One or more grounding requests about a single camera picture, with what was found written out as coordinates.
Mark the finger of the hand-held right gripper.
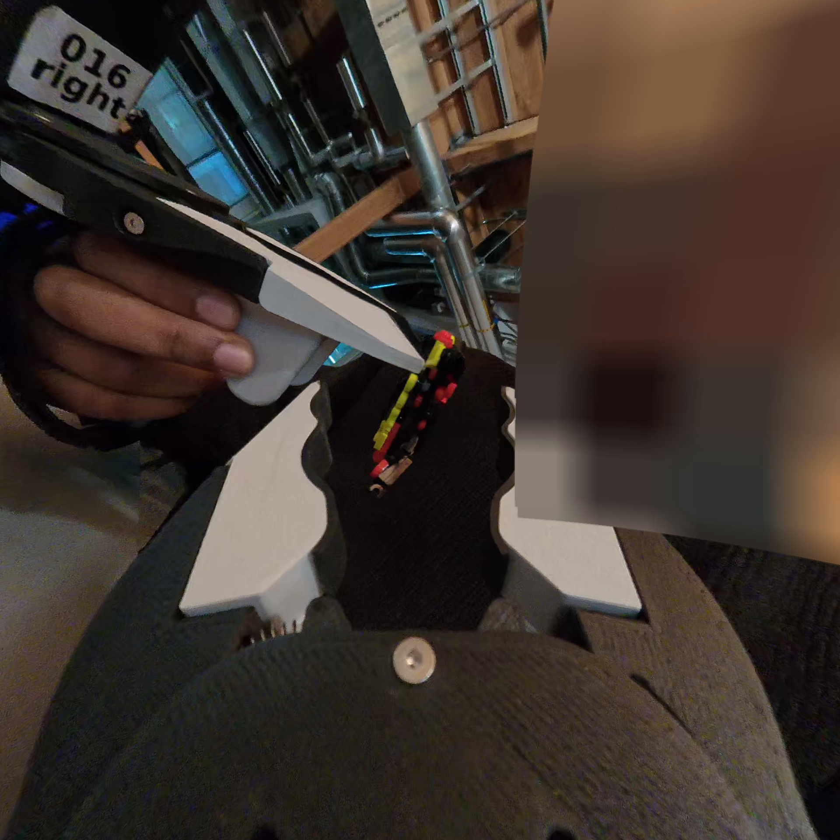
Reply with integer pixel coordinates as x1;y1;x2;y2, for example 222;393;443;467
241;225;429;376

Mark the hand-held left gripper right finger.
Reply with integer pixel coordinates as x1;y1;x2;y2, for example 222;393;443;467
490;386;644;631

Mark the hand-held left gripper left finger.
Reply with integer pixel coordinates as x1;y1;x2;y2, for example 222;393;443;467
178;381;349;623

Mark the black yellow red lego model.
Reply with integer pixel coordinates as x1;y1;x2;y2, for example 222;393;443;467
367;329;468;500

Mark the person's right hand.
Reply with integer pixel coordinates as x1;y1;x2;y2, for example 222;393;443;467
29;230;257;422

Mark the wooden beam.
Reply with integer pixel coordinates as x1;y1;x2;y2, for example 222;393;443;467
292;167;424;265

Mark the metal ceiling pipe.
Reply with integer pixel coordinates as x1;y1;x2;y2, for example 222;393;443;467
400;121;509;358

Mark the metal duct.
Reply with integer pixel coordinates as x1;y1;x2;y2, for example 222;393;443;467
335;0;473;129

